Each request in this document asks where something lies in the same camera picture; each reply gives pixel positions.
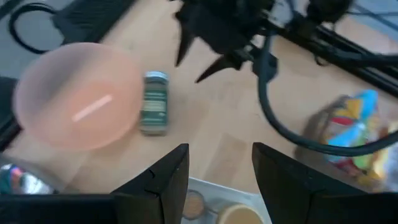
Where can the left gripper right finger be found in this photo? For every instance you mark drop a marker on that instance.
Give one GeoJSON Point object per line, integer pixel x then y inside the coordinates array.
{"type": "Point", "coordinates": [280, 189]}

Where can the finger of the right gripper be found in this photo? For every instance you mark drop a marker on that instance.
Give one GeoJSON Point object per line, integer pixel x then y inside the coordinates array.
{"type": "Point", "coordinates": [185, 37]}
{"type": "Point", "coordinates": [227, 63]}

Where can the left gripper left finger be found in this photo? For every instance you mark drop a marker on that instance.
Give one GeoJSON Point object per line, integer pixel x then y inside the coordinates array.
{"type": "Point", "coordinates": [172, 183]}

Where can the yellow blue ramen packet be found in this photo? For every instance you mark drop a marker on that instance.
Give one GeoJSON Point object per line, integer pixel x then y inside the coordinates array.
{"type": "Point", "coordinates": [357, 130]}

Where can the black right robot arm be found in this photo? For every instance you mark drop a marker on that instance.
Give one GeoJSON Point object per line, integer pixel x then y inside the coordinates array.
{"type": "Point", "coordinates": [326, 9]}

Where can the white plastic tray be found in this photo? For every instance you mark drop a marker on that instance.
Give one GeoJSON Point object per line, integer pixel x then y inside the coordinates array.
{"type": "Point", "coordinates": [217, 193]}

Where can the green spice jar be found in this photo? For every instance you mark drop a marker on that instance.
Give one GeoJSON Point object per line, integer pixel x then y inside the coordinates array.
{"type": "Point", "coordinates": [154, 105]}

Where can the black perforated computer case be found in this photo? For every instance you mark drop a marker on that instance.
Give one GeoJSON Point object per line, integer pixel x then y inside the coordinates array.
{"type": "Point", "coordinates": [93, 15]}

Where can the orange translucent bowl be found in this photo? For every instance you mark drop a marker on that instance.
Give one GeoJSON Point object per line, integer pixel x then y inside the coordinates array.
{"type": "Point", "coordinates": [77, 96]}

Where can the black flat panel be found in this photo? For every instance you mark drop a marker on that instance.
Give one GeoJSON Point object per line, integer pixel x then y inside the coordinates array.
{"type": "Point", "coordinates": [6, 124]}

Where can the black table frame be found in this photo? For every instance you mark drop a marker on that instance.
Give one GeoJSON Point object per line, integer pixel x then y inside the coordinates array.
{"type": "Point", "coordinates": [382, 81]}

